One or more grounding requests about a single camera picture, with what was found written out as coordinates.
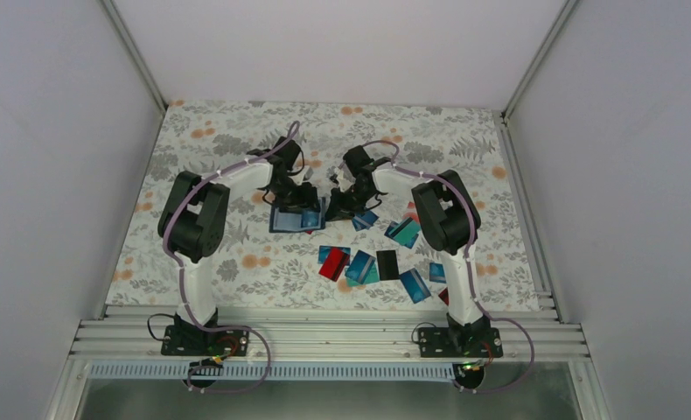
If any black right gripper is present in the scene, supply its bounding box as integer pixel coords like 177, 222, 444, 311
325, 183, 375, 222

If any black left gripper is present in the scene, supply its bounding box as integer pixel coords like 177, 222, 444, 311
269, 177, 320, 214

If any blue logo card front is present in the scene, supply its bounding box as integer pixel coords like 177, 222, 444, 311
301, 210, 321, 229

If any blue denim card holder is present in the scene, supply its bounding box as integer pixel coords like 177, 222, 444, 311
269, 197, 327, 234

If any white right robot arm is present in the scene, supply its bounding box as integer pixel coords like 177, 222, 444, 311
325, 146, 490, 356

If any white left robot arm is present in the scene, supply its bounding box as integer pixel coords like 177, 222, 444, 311
158, 136, 323, 354

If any blue card with silver stripe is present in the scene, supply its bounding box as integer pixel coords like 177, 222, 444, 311
352, 210, 379, 232

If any blue card with logo centre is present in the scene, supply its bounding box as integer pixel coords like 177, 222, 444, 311
318, 246, 332, 264

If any blue card under teal card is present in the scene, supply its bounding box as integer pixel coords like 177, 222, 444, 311
385, 218, 421, 249

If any red card centre pile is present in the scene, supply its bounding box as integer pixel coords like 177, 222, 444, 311
318, 246, 351, 282

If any blue striped card pile centre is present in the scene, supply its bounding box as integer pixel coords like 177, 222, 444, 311
345, 250, 378, 279

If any teal green card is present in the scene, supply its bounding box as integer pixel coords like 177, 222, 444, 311
392, 218, 421, 246

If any black card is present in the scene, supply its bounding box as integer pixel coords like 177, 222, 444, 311
376, 249, 400, 282

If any teal card in pile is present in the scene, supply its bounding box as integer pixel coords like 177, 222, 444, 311
346, 270, 380, 287

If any blue card right of pile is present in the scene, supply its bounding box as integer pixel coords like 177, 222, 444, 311
399, 268, 431, 304

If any blue card lower right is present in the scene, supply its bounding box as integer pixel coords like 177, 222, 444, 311
429, 262, 446, 284

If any red card lower right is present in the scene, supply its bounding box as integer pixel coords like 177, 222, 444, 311
439, 288, 450, 305

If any floral patterned table mat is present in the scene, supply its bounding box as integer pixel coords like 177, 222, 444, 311
107, 101, 540, 312

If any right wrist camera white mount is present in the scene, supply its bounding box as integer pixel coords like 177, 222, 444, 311
329, 162, 346, 185

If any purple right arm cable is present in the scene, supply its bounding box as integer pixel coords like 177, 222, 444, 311
362, 140, 537, 396

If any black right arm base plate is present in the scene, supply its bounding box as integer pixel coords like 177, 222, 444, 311
415, 326, 504, 359

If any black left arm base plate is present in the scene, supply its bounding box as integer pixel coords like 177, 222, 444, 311
160, 324, 250, 357

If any aluminium rail frame front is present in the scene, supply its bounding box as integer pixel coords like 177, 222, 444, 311
69, 305, 590, 362

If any grey slotted cable duct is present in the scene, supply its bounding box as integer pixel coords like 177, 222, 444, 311
86, 360, 481, 382

